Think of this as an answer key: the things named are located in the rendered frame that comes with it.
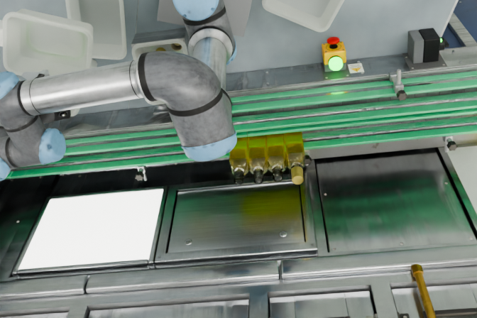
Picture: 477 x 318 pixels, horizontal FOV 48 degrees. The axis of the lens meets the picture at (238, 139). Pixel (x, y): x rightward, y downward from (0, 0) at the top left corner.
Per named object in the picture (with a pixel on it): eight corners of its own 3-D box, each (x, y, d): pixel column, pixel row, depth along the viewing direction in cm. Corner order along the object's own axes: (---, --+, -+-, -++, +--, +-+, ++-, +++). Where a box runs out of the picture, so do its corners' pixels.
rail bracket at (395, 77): (386, 79, 169) (395, 101, 158) (386, 58, 164) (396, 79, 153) (399, 77, 168) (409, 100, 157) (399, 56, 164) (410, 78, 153)
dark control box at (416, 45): (406, 52, 177) (412, 64, 170) (407, 30, 172) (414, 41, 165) (432, 49, 176) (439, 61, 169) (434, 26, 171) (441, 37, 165)
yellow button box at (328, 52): (322, 62, 180) (324, 72, 173) (321, 41, 175) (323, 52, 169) (343, 59, 179) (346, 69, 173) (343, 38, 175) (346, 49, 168)
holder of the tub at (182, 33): (155, 104, 191) (151, 117, 185) (135, 33, 175) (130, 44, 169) (201, 99, 189) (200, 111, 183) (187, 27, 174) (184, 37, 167)
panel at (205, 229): (50, 202, 188) (14, 280, 161) (47, 196, 187) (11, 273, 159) (308, 178, 179) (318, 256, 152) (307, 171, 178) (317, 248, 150)
